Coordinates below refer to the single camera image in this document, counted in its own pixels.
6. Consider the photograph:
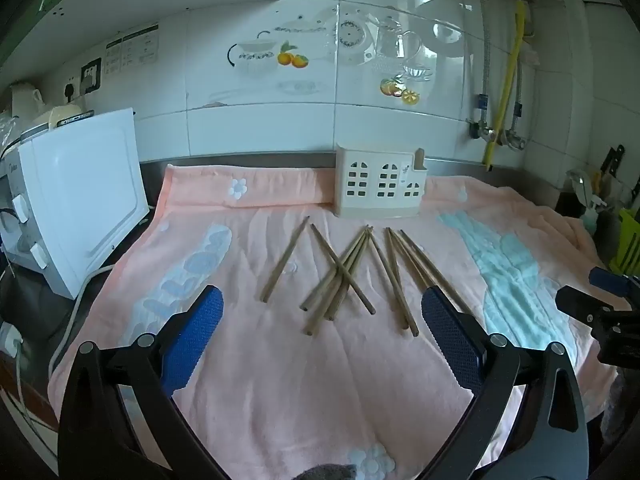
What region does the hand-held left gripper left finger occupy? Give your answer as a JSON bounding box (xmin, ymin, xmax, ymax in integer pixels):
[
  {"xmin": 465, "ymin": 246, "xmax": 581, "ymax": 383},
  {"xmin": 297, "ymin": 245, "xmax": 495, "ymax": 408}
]
[{"xmin": 57, "ymin": 285, "xmax": 224, "ymax": 480}]

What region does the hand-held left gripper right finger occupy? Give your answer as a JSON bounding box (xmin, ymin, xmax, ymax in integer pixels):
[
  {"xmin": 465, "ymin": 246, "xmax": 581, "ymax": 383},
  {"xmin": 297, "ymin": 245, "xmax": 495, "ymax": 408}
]
[{"xmin": 421, "ymin": 285, "xmax": 590, "ymax": 480}]

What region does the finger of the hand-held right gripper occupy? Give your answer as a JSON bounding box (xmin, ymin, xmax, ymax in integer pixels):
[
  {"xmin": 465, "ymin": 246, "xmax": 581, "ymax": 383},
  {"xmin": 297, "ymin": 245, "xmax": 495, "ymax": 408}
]
[
  {"xmin": 588, "ymin": 266, "xmax": 640, "ymax": 305},
  {"xmin": 555, "ymin": 285, "xmax": 623, "ymax": 327}
]

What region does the pile of wooden chopsticks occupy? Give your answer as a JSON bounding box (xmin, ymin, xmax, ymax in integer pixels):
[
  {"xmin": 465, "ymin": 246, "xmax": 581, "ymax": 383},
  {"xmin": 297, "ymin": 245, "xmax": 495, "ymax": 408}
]
[{"xmin": 260, "ymin": 216, "xmax": 468, "ymax": 337}]

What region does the cream utensil holder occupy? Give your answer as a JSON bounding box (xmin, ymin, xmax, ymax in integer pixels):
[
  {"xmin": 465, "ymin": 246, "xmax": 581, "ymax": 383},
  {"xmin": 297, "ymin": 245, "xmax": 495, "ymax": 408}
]
[{"xmin": 334, "ymin": 143, "xmax": 429, "ymax": 220}]

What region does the person's right forearm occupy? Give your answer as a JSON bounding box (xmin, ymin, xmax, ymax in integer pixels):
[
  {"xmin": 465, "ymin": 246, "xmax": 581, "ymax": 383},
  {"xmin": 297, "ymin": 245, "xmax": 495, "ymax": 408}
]
[{"xmin": 600, "ymin": 367, "xmax": 640, "ymax": 456}]

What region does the green plastic rack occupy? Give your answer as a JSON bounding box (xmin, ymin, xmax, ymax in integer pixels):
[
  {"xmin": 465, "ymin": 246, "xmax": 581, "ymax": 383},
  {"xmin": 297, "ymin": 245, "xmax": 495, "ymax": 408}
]
[{"xmin": 607, "ymin": 208, "xmax": 640, "ymax": 276}]

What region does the pink flower-print towel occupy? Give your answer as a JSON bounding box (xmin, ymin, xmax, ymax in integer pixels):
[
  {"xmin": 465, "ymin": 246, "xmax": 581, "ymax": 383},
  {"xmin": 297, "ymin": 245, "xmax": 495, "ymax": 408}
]
[{"xmin": 47, "ymin": 162, "xmax": 618, "ymax": 480}]

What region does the chrome faucet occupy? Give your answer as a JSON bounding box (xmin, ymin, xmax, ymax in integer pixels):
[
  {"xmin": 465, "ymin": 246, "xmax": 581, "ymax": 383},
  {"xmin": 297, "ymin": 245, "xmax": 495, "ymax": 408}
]
[{"xmin": 566, "ymin": 169, "xmax": 608, "ymax": 209}]

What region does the white countertop appliance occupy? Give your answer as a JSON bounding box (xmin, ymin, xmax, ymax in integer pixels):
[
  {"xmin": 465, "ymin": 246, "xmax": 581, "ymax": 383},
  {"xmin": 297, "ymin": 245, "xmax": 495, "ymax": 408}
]
[{"xmin": 0, "ymin": 107, "xmax": 151, "ymax": 301}]

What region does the grey fuzzy cloth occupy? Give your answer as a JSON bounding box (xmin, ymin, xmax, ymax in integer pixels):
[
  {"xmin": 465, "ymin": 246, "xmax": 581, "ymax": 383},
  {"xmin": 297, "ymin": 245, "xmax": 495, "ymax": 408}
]
[{"xmin": 292, "ymin": 464, "xmax": 360, "ymax": 480}]

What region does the clear plastic bag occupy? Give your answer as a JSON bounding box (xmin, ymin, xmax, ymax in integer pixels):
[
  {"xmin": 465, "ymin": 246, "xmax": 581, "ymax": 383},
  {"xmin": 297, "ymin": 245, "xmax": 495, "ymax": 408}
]
[{"xmin": 0, "ymin": 112, "xmax": 23, "ymax": 156}]

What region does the cream kettle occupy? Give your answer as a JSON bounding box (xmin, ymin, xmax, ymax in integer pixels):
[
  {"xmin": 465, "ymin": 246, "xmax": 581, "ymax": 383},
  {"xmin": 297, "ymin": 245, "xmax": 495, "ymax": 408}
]
[{"xmin": 10, "ymin": 82, "xmax": 43, "ymax": 127}]

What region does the black-handled knife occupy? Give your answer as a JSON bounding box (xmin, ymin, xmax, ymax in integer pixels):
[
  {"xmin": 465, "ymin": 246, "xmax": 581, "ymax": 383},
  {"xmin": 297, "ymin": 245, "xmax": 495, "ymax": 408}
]
[{"xmin": 601, "ymin": 145, "xmax": 626, "ymax": 179}]

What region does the white power cable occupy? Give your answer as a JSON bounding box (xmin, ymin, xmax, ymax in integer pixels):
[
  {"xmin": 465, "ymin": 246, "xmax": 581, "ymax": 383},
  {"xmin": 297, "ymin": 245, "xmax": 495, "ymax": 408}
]
[{"xmin": 47, "ymin": 264, "xmax": 116, "ymax": 381}]

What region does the short braided metal hose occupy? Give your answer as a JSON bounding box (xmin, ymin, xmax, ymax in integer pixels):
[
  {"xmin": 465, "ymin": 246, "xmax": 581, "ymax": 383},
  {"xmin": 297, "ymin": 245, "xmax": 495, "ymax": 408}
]
[{"xmin": 512, "ymin": 57, "xmax": 527, "ymax": 131}]

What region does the yellow gas hose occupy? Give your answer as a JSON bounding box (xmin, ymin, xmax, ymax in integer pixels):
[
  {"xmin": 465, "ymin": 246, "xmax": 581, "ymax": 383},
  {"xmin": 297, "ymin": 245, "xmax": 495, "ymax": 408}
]
[{"xmin": 482, "ymin": 0, "xmax": 530, "ymax": 168}]

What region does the long braided metal hose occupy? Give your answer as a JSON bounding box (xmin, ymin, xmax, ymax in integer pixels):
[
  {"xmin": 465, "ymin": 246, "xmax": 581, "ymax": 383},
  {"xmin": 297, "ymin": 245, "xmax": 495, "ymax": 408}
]
[{"xmin": 465, "ymin": 0, "xmax": 493, "ymax": 126}]

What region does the black wall socket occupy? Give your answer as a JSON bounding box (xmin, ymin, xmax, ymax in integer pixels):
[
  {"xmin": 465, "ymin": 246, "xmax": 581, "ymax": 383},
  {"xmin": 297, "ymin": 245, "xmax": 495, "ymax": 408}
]
[{"xmin": 81, "ymin": 58, "xmax": 103, "ymax": 93}]

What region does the white printed wall sticker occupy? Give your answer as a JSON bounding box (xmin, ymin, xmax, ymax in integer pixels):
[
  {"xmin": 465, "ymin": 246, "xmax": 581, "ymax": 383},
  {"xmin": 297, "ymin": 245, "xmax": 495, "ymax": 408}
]
[{"xmin": 105, "ymin": 22, "xmax": 160, "ymax": 73}]

